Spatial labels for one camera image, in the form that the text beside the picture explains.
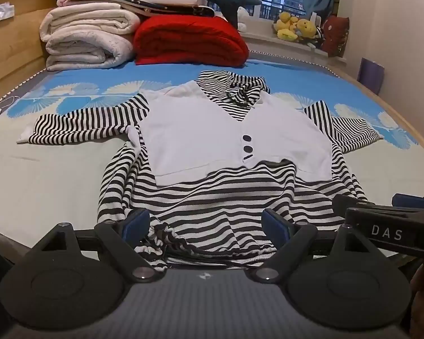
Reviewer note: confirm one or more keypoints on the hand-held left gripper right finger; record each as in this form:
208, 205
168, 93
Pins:
276, 227

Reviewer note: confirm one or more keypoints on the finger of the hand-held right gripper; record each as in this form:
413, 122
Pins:
374, 204

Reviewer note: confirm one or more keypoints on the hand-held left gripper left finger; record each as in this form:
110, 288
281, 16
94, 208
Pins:
136, 227

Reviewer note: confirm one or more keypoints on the striped dress with white vest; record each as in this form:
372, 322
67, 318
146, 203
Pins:
212, 137

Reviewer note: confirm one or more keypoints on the purple box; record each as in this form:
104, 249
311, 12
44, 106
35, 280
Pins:
371, 76

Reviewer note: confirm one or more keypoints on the dark red cushion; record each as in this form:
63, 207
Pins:
336, 35

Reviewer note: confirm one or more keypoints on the white window sill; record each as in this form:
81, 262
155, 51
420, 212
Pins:
268, 44

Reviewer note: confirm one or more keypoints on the yellow plush toy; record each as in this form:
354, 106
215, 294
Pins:
286, 26
306, 28

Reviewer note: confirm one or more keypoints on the folded white blanket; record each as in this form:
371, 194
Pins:
88, 42

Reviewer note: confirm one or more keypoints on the folded red blanket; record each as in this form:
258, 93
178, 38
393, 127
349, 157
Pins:
187, 42

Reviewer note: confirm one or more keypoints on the white plush toy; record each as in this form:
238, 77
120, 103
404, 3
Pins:
242, 17

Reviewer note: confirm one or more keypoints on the dark dotted-trim folded cloth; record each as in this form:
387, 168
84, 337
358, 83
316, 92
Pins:
169, 7

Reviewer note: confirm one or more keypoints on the white tissue pack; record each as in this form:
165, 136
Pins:
1, 12

